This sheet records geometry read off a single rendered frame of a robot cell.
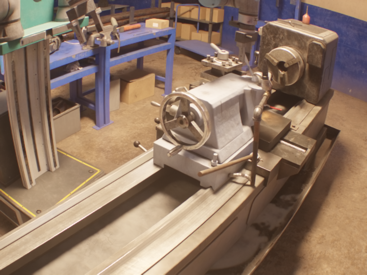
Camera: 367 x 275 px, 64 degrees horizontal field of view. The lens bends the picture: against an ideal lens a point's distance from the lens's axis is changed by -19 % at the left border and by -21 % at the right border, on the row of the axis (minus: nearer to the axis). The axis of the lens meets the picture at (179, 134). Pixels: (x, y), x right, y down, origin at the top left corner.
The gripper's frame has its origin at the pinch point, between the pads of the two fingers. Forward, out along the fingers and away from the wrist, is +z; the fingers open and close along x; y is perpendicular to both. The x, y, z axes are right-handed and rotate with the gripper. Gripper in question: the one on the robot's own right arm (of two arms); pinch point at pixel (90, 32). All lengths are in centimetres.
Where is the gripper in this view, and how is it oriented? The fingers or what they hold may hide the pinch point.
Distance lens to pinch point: 133.2
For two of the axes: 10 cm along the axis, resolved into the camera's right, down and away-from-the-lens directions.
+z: 3.6, 8.3, 4.3
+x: -3.3, 5.4, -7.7
